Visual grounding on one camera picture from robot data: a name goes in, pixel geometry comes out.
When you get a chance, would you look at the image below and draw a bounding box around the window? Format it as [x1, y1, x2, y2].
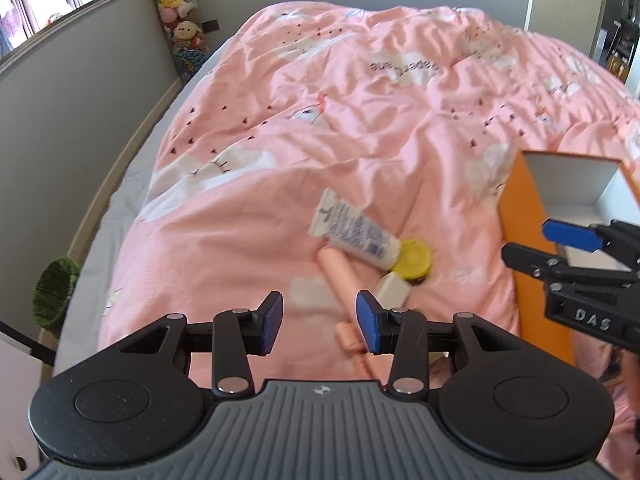
[0, 0, 128, 58]

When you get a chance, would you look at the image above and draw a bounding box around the white door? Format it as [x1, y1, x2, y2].
[522, 0, 608, 58]

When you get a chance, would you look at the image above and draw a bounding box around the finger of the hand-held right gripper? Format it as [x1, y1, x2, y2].
[542, 219, 640, 271]
[501, 242, 640, 288]

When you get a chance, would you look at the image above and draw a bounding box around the white cream tube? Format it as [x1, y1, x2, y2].
[307, 188, 402, 271]

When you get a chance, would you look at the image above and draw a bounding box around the green woven basket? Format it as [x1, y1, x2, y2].
[31, 256, 82, 331]

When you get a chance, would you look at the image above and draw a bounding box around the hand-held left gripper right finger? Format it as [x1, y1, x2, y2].
[356, 290, 521, 396]

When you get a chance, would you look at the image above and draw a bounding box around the pink selfie stick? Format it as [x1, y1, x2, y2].
[316, 246, 396, 386]

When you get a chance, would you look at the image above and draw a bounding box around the small beige box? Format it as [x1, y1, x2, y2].
[375, 271, 412, 307]

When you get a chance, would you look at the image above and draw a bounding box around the black shelf unit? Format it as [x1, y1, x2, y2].
[597, 15, 640, 83]

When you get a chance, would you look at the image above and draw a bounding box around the stack of plush toys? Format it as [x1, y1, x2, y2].
[147, 0, 211, 83]

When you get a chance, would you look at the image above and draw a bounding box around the white bed sheet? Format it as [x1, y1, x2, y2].
[52, 35, 241, 381]

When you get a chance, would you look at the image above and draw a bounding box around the pink printed blanket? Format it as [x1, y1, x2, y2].
[97, 4, 640, 480]

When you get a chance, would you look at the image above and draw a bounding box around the white cabinet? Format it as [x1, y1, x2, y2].
[0, 335, 46, 480]

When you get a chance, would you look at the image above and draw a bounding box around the orange cardboard box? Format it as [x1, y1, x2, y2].
[498, 150, 640, 376]

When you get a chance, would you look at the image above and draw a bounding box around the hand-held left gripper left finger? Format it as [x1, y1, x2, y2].
[120, 291, 284, 396]

